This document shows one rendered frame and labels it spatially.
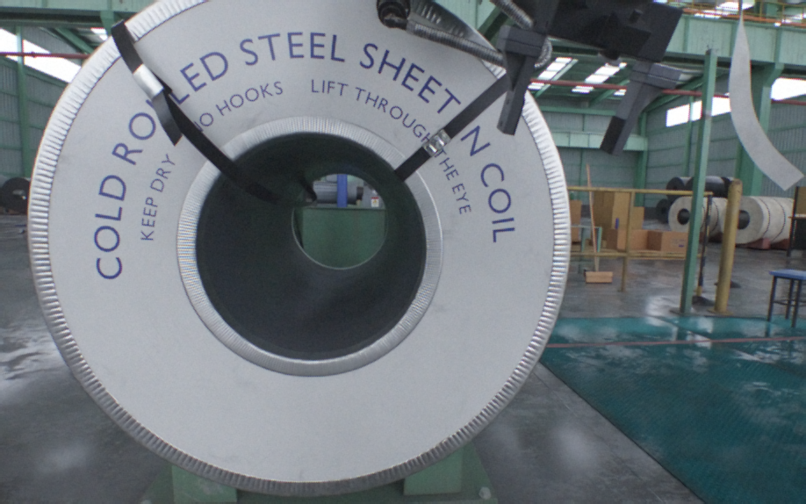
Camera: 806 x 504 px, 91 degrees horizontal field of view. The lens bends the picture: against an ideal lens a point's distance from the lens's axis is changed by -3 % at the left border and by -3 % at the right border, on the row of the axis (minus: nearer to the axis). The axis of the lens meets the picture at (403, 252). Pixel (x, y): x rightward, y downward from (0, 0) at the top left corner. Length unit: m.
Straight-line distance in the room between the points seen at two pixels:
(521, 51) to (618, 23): 0.09
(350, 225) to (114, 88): 2.56
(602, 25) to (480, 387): 0.80
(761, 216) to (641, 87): 12.32
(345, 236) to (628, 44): 3.08
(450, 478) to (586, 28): 1.21
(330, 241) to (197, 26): 2.58
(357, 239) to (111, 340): 2.54
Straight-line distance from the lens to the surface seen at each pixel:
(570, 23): 0.47
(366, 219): 3.39
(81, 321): 1.11
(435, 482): 1.39
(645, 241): 8.97
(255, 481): 1.14
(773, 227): 13.06
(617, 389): 2.34
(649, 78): 0.53
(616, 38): 0.45
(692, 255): 4.18
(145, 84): 0.97
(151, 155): 1.00
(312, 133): 0.92
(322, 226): 3.41
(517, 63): 0.47
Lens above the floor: 0.88
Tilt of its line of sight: 7 degrees down
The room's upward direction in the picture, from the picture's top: 2 degrees clockwise
